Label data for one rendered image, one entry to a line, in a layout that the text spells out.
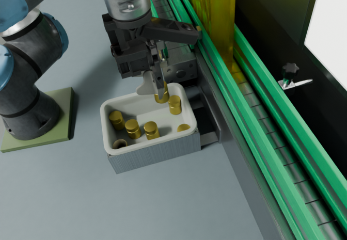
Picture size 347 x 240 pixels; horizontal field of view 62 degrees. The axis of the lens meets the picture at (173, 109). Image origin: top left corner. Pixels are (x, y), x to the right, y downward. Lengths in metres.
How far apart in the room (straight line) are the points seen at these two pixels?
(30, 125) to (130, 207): 0.36
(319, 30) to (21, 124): 0.73
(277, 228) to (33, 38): 0.68
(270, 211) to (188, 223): 0.20
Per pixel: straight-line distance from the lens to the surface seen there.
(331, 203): 0.55
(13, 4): 0.46
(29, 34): 0.82
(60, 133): 0.87
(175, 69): 0.78
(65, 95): 0.95
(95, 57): 1.09
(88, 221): 0.73
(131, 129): 0.74
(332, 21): 0.58
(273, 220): 0.55
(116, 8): 0.50
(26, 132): 0.88
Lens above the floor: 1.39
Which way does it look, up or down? 50 degrees down
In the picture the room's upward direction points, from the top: 10 degrees counter-clockwise
